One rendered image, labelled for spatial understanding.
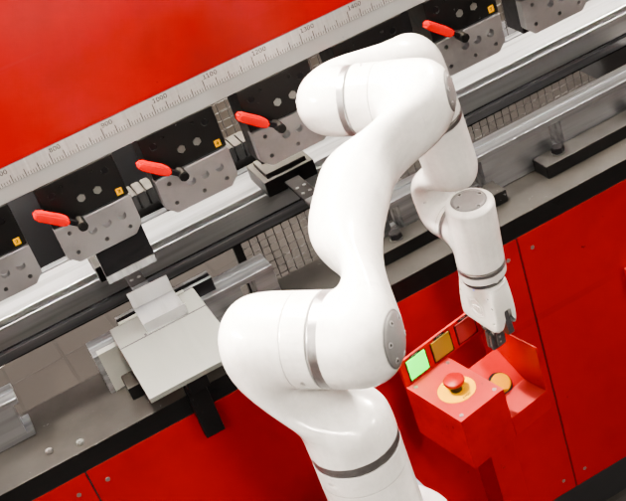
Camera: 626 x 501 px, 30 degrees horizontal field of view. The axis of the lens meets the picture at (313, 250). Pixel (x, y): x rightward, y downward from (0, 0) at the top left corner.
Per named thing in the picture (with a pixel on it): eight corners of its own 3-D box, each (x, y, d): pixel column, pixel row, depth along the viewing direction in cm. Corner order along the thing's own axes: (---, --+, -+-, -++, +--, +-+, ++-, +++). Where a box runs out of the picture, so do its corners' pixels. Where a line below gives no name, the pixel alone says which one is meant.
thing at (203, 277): (124, 336, 229) (118, 324, 228) (120, 329, 232) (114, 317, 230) (216, 288, 234) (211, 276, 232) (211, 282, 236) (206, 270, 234)
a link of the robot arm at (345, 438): (385, 480, 146) (330, 333, 134) (252, 473, 155) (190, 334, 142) (410, 412, 155) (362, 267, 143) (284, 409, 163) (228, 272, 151)
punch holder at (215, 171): (170, 217, 220) (137, 141, 211) (156, 200, 227) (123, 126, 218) (240, 181, 223) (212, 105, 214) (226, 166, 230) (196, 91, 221)
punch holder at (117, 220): (72, 266, 215) (34, 191, 207) (61, 248, 222) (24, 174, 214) (145, 229, 219) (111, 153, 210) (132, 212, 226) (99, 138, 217)
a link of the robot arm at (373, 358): (286, 406, 147) (408, 409, 140) (245, 357, 139) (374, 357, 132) (366, 102, 174) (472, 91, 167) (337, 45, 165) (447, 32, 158)
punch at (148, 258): (110, 286, 224) (91, 246, 219) (107, 281, 226) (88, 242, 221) (158, 262, 226) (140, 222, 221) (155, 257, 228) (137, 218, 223)
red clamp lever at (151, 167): (140, 162, 208) (191, 173, 213) (134, 154, 212) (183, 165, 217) (137, 171, 209) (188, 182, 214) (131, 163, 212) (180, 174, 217)
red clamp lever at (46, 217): (36, 213, 204) (89, 223, 209) (31, 204, 207) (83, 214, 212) (33, 223, 205) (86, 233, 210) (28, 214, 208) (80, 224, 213)
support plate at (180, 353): (151, 404, 206) (149, 399, 206) (110, 334, 228) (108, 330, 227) (242, 354, 210) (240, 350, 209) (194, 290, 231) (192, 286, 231)
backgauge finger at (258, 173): (297, 225, 241) (290, 205, 239) (250, 180, 263) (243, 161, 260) (348, 199, 244) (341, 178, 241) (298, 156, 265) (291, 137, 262)
